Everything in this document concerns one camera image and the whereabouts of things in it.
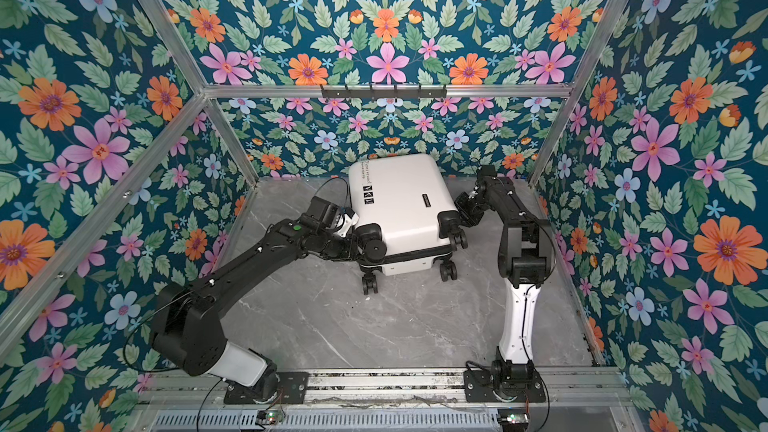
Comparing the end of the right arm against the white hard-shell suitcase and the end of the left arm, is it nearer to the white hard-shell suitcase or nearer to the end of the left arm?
the white hard-shell suitcase

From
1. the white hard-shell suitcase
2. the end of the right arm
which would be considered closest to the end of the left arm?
the white hard-shell suitcase

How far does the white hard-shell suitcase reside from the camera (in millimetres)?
802
